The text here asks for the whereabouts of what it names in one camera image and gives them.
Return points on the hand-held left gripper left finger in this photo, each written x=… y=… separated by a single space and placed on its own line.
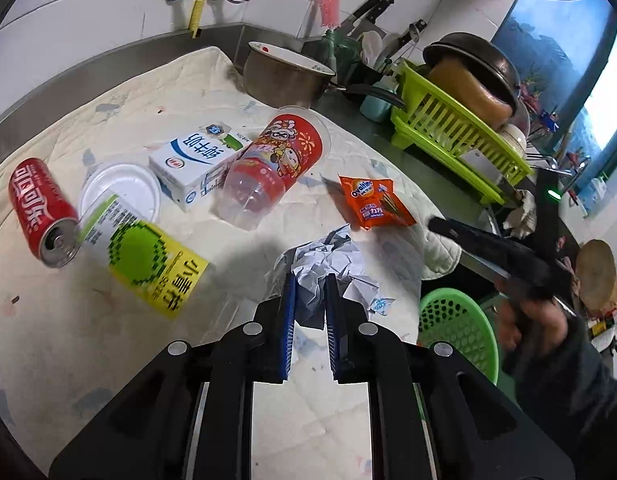
x=287 y=320

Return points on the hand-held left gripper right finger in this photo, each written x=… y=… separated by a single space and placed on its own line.
x=332 y=320

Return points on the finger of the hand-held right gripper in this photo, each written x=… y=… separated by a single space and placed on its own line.
x=478 y=240
x=488 y=267

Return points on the white paper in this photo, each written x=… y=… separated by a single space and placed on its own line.
x=323 y=262

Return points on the green plastic basket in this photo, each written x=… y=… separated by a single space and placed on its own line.
x=453 y=320

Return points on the orange snack packet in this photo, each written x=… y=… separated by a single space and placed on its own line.
x=373 y=200

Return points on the green yellow label tea cup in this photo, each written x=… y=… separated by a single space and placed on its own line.
x=143 y=255

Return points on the red printed plastic cup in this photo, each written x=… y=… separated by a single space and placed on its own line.
x=283 y=150

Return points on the white blue milk carton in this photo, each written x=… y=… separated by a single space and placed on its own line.
x=188 y=160

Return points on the white plastic lid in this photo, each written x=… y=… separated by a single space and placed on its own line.
x=131 y=182

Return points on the red soda can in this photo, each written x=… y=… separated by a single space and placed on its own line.
x=36 y=205

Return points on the person's right forearm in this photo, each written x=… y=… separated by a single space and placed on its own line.
x=573 y=410

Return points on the person's right hand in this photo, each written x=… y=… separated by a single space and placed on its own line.
x=528 y=325

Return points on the white dish rag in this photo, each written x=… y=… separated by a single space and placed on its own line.
x=521 y=215

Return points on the small blue white wrapper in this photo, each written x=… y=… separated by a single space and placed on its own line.
x=382 y=306

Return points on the round wooden chopping board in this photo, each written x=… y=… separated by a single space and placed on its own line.
x=596 y=275

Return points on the white bowl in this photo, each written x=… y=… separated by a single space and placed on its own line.
x=513 y=137

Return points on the green plastic dish rack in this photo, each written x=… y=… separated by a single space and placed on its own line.
x=438 y=115

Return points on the brown clay pot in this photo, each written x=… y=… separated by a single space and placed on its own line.
x=468 y=85

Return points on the teal plastic bottle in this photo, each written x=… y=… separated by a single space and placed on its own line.
x=376 y=107

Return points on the window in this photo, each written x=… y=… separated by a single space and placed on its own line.
x=548 y=55

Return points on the dark metal wok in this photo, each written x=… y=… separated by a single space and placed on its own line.
x=468 y=47

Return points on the white rice paddle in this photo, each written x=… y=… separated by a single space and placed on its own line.
x=372 y=47

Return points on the cream quilted mat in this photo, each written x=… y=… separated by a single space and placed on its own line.
x=63 y=360

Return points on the green glass jar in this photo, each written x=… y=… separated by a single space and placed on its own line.
x=341 y=52

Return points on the metal saucepan with floral rim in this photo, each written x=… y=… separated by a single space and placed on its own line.
x=283 y=80

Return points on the pink bottle brush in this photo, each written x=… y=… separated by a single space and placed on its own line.
x=328 y=10

